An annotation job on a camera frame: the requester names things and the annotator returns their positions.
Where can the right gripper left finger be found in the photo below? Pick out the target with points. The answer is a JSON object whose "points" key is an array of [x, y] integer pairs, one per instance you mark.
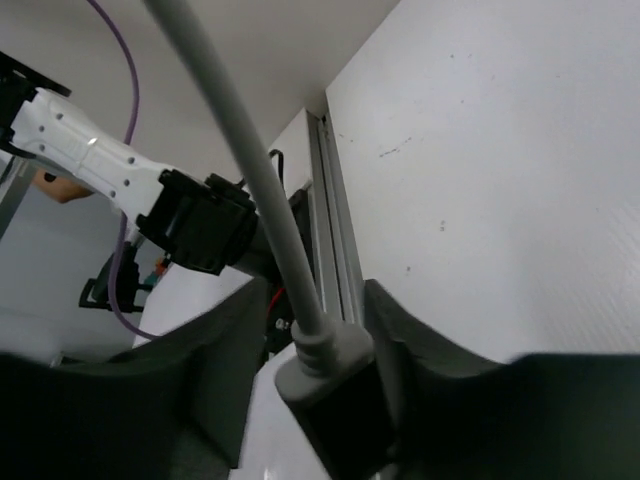
{"points": [[173, 408]]}

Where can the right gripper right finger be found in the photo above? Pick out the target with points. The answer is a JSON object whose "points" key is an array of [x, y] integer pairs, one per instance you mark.
{"points": [[539, 416]]}

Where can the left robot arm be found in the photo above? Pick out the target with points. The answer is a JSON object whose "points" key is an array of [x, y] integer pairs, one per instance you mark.
{"points": [[205, 225]]}

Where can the aluminium front rail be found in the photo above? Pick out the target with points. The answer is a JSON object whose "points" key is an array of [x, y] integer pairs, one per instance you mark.
{"points": [[337, 267]]}

